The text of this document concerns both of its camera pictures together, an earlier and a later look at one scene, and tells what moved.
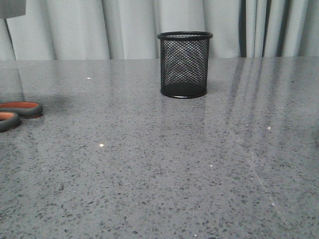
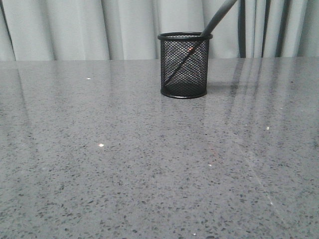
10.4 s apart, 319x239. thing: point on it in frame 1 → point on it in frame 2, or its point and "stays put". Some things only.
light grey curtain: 116,30 stays put
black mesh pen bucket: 184,63 stays put
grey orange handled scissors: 11,112 → 204,36
